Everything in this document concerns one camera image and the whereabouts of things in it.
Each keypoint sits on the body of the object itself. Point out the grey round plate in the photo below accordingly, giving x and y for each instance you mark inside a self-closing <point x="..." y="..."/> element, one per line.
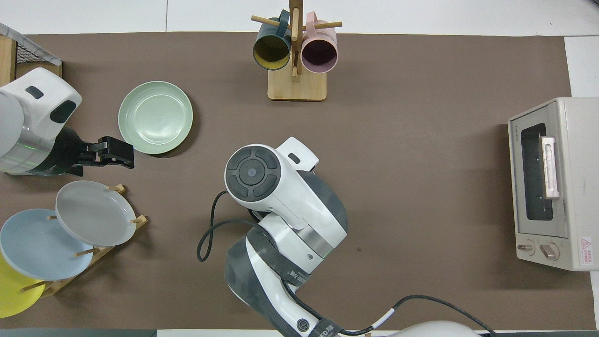
<point x="93" y="213"/>

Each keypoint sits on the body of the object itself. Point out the yellow round plate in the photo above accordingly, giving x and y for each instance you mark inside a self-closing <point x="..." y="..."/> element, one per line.
<point x="11" y="295"/>

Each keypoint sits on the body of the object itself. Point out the beige toaster knob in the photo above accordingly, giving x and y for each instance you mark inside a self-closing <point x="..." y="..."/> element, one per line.
<point x="549" y="251"/>
<point x="526" y="247"/>

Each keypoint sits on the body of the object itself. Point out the wooden mug tree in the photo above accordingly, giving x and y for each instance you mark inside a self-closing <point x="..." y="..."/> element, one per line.
<point x="296" y="86"/>

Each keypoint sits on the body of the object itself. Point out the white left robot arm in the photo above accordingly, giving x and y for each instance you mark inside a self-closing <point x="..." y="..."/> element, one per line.
<point x="32" y="114"/>

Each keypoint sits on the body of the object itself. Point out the brown table mat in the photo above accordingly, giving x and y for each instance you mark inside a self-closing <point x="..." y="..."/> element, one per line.
<point x="421" y="187"/>

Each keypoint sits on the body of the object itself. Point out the pink mug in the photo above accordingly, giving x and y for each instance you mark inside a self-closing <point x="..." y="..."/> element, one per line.
<point x="319" y="54"/>

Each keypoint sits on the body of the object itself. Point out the dark green mug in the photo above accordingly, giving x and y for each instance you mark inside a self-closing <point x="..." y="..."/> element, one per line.
<point x="271" y="49"/>

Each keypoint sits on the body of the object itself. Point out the green round plate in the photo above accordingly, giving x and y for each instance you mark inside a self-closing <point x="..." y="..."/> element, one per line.
<point x="154" y="117"/>

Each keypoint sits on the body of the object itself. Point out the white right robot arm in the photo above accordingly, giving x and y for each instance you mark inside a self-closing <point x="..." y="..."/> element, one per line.
<point x="290" y="187"/>

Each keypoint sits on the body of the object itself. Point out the wooden shelf frame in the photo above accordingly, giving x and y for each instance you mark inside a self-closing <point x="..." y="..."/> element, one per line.
<point x="5" y="56"/>

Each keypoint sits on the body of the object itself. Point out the light blue round plate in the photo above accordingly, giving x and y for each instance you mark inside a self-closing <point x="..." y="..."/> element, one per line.
<point x="37" y="245"/>

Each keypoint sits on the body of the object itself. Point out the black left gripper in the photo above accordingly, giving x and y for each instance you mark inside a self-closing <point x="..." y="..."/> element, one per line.
<point x="68" y="152"/>

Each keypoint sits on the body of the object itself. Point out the wooden plate rack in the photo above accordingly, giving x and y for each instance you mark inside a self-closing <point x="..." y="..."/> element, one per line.
<point x="61" y="283"/>

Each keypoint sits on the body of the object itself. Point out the beige toaster oven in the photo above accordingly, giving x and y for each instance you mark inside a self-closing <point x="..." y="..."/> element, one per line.
<point x="573" y="220"/>

